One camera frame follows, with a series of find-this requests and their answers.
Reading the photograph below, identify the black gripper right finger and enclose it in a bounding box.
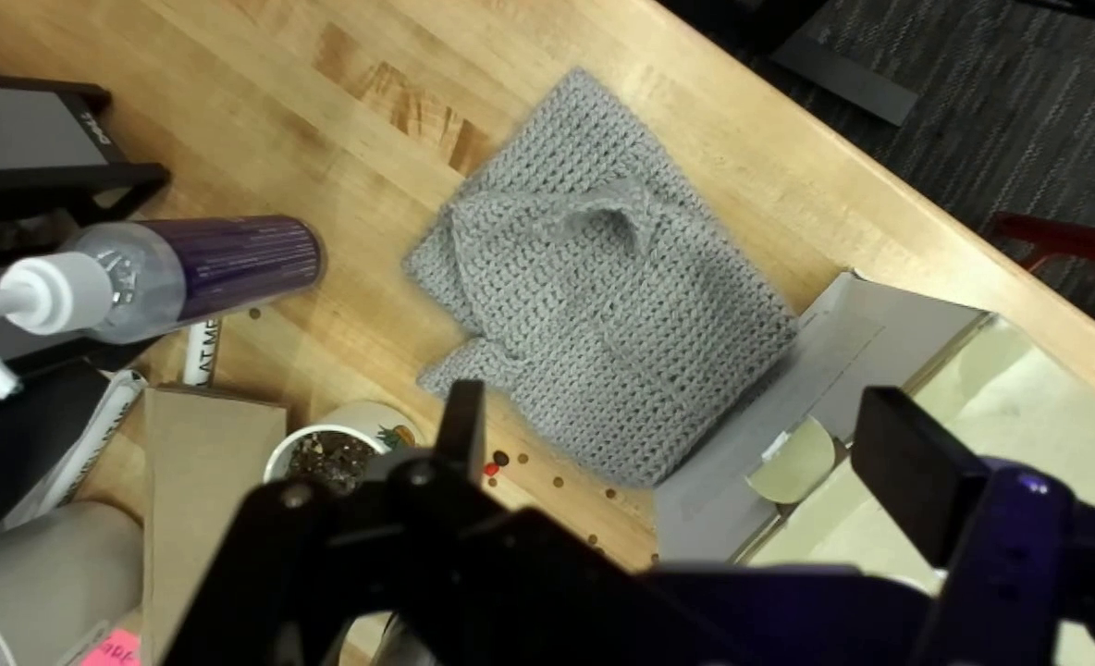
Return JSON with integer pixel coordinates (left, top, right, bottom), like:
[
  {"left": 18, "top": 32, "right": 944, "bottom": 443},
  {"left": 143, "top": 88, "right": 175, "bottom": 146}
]
[{"left": 849, "top": 386, "right": 1095, "bottom": 666}]

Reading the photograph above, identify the white cylindrical canister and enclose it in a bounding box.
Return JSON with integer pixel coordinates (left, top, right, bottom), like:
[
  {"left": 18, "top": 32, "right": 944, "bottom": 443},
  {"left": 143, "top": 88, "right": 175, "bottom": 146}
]
[{"left": 0, "top": 497, "right": 143, "bottom": 666}]

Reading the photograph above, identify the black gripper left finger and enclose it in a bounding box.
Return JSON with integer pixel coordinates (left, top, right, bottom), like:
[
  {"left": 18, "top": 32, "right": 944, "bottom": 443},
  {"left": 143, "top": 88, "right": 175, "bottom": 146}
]
[{"left": 160, "top": 379, "right": 650, "bottom": 666}]

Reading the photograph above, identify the brown cardboard piece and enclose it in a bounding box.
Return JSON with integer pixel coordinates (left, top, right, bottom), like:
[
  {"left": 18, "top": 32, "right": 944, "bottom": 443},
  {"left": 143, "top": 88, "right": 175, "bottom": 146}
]
[{"left": 135, "top": 386, "right": 292, "bottom": 666}]

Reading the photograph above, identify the small white bowl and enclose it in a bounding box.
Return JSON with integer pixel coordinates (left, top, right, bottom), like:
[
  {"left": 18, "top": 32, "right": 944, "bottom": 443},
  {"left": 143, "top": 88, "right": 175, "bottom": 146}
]
[{"left": 258, "top": 401, "right": 433, "bottom": 493}]

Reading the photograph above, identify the white coffee filter box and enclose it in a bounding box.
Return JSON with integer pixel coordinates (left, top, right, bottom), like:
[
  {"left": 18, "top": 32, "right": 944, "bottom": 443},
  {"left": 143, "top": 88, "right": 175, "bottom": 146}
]
[{"left": 650, "top": 270, "right": 1095, "bottom": 666}]

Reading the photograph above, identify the grey knitted cloth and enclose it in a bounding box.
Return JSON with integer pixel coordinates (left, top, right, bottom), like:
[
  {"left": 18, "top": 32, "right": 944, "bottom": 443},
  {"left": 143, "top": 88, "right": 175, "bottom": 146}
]
[{"left": 399, "top": 65, "right": 804, "bottom": 490}]

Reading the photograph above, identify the red metal frame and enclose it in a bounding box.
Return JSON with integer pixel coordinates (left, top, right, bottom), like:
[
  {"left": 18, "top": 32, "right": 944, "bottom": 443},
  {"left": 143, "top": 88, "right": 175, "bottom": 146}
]
[{"left": 989, "top": 211, "right": 1095, "bottom": 294}]

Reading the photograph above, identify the purple pump bottle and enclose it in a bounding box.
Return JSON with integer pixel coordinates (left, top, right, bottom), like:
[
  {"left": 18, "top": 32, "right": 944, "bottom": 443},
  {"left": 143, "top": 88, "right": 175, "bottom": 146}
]
[{"left": 0, "top": 216, "right": 324, "bottom": 403}]

